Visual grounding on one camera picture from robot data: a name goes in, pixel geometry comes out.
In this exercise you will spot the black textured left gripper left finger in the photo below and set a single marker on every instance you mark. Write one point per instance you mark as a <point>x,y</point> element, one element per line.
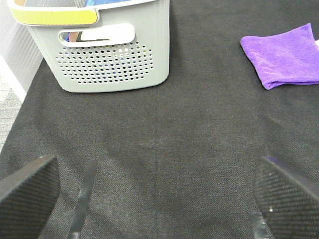
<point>28,197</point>

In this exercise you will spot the black textured left gripper right finger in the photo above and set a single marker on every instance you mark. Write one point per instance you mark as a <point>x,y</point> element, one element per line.
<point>288,202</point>

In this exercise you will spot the purple towel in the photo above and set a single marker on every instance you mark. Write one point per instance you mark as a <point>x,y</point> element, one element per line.
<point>287,58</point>

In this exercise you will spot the black fabric table cloth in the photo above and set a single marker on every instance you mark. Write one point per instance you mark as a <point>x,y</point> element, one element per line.
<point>175,161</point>

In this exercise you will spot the grey perforated plastic basket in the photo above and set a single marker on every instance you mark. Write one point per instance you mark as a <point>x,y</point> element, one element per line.
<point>94,46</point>

